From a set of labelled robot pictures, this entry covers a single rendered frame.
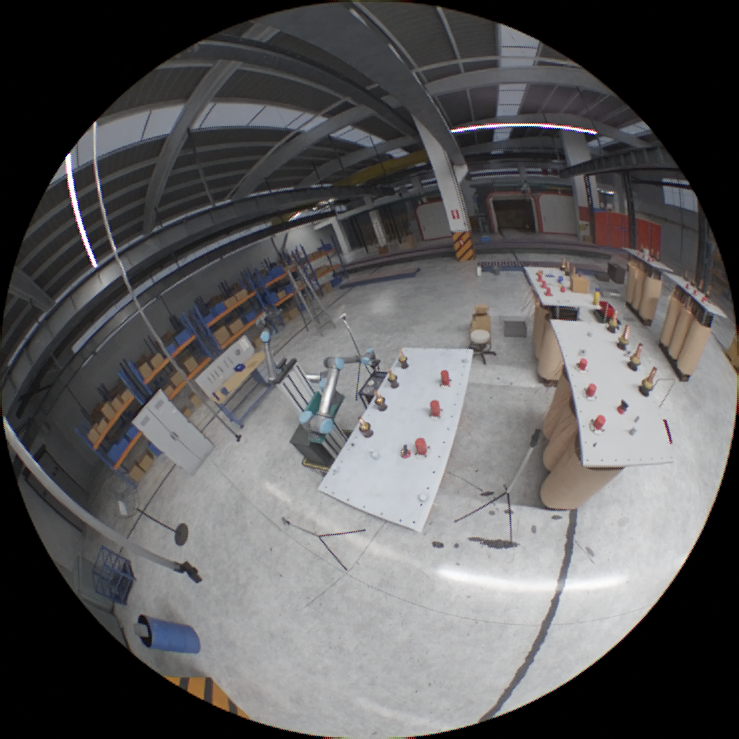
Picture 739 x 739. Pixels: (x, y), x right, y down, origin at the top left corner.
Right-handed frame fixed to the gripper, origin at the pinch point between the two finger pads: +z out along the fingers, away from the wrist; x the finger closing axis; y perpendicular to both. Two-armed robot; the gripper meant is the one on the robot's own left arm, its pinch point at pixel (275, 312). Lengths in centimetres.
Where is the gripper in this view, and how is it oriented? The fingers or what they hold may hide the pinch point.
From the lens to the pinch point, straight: 212.1
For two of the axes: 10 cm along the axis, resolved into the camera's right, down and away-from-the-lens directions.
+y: -3.1, -9.3, -1.9
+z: 8.0, -1.5, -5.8
